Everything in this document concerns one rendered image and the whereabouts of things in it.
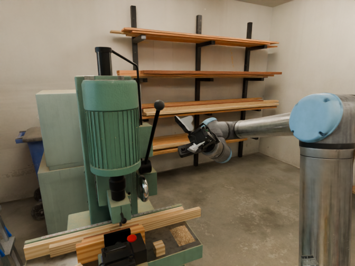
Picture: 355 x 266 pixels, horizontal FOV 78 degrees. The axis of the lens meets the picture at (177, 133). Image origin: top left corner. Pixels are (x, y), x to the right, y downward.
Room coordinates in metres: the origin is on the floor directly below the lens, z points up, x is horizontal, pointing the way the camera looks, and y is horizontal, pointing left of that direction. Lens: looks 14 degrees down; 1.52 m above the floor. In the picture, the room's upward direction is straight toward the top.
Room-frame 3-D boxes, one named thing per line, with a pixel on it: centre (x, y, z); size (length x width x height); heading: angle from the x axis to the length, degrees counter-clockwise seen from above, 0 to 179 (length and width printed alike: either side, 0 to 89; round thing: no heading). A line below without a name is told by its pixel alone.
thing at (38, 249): (0.75, 0.25, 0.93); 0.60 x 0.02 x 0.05; 113
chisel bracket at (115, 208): (0.76, 0.23, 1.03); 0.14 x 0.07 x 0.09; 23
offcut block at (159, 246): (0.66, 0.07, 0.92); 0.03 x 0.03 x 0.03; 25
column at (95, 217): (1.01, 0.34, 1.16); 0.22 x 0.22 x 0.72; 23
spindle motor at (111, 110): (0.74, 0.22, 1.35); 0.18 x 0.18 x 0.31
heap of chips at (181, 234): (0.75, -0.02, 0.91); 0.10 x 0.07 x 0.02; 23
